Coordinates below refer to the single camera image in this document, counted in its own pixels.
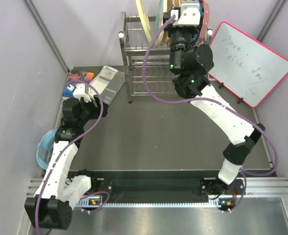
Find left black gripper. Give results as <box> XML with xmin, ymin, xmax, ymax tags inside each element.
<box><xmin>77</xmin><ymin>94</ymin><xmax>108</xmax><ymax>126</ymax></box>

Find beige bird plate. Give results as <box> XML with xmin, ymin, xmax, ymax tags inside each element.
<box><xmin>161</xmin><ymin>0</ymin><xmax>171</xmax><ymax>46</ymax></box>
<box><xmin>172</xmin><ymin>0</ymin><xmax>181</xmax><ymax>7</ymax></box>

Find white blue leaf plate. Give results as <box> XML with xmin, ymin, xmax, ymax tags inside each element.
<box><xmin>154</xmin><ymin>0</ymin><xmax>167</xmax><ymax>47</ymax></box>

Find cream green plate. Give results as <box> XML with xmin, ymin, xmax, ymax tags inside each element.
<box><xmin>135</xmin><ymin>0</ymin><xmax>152</xmax><ymax>43</ymax></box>

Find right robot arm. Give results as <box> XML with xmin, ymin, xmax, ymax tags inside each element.
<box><xmin>163</xmin><ymin>2</ymin><xmax>261</xmax><ymax>194</ymax></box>

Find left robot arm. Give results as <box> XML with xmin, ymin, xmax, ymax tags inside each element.
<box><xmin>24</xmin><ymin>95</ymin><xmax>108</xmax><ymax>234</ymax></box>

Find steel two-tier dish rack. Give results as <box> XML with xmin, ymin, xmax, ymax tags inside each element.
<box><xmin>119</xmin><ymin>12</ymin><xmax>214</xmax><ymax>103</ymax></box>

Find blue polka dot plate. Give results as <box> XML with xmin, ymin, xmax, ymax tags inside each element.
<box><xmin>190</xmin><ymin>34</ymin><xmax>199</xmax><ymax>46</ymax></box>

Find pink polka dot plate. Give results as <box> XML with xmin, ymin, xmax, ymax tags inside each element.
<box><xmin>195</xmin><ymin>0</ymin><xmax>210</xmax><ymax>45</ymax></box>

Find grey white booklet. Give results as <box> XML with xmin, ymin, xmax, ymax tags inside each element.
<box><xmin>90</xmin><ymin>66</ymin><xmax>125</xmax><ymax>105</ymax></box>

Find blue orange paperback book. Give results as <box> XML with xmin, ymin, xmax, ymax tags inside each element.
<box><xmin>62</xmin><ymin>70</ymin><xmax>95</xmax><ymax>98</ymax></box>

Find light blue headphones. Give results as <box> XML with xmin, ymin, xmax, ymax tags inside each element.
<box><xmin>36</xmin><ymin>129</ymin><xmax>57</xmax><ymax>170</ymax></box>

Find pink framed whiteboard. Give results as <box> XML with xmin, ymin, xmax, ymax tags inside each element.
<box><xmin>209</xmin><ymin>22</ymin><xmax>288</xmax><ymax>107</ymax></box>

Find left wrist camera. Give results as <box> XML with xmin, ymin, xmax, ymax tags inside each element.
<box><xmin>67</xmin><ymin>83</ymin><xmax>92</xmax><ymax>103</ymax></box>

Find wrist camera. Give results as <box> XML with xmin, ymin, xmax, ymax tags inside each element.
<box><xmin>67</xmin><ymin>83</ymin><xmax>92</xmax><ymax>103</ymax></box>
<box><xmin>170</xmin><ymin>0</ymin><xmax>201</xmax><ymax>27</ymax></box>

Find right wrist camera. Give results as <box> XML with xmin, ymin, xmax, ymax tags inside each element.
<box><xmin>170</xmin><ymin>0</ymin><xmax>201</xmax><ymax>27</ymax></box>

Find grey slotted cable duct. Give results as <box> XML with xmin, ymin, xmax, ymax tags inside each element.
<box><xmin>75</xmin><ymin>196</ymin><xmax>235</xmax><ymax>209</ymax></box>

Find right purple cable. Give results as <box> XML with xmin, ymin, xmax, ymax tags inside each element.
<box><xmin>143</xmin><ymin>14</ymin><xmax>279</xmax><ymax>212</ymax></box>

